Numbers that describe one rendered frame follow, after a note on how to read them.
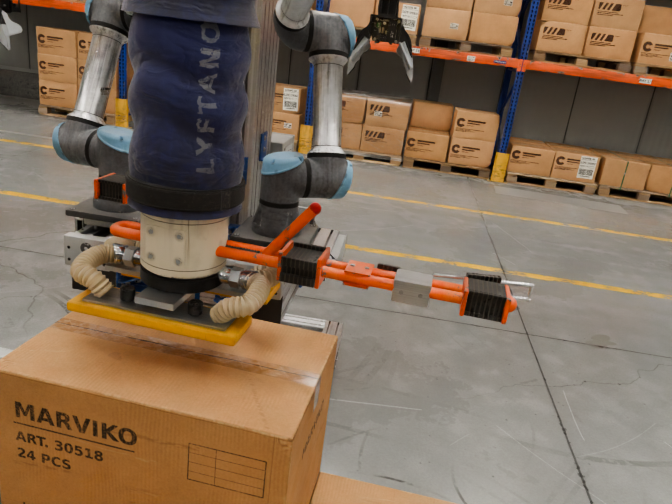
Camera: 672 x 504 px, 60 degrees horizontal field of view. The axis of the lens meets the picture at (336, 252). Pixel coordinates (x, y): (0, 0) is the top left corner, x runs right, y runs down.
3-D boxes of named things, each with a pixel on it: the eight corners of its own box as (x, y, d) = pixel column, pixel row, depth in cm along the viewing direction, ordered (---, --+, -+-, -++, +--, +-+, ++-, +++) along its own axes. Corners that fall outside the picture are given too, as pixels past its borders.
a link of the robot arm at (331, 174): (295, 199, 179) (298, 15, 175) (341, 200, 184) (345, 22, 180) (306, 198, 167) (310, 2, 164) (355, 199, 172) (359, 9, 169)
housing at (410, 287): (390, 301, 110) (393, 279, 108) (394, 288, 116) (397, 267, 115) (427, 309, 109) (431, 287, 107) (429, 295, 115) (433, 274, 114)
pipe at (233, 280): (71, 289, 113) (70, 262, 111) (138, 249, 136) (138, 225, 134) (239, 325, 108) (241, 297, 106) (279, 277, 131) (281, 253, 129)
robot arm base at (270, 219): (258, 219, 184) (260, 188, 180) (305, 226, 183) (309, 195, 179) (245, 233, 170) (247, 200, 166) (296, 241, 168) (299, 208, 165)
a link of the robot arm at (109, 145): (122, 181, 170) (122, 134, 165) (84, 172, 173) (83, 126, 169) (148, 174, 181) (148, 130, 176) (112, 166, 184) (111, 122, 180)
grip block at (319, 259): (274, 282, 112) (277, 253, 110) (288, 265, 121) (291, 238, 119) (317, 291, 111) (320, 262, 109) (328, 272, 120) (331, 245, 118)
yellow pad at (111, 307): (65, 310, 112) (64, 287, 110) (96, 291, 121) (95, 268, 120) (234, 347, 107) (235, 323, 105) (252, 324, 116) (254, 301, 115)
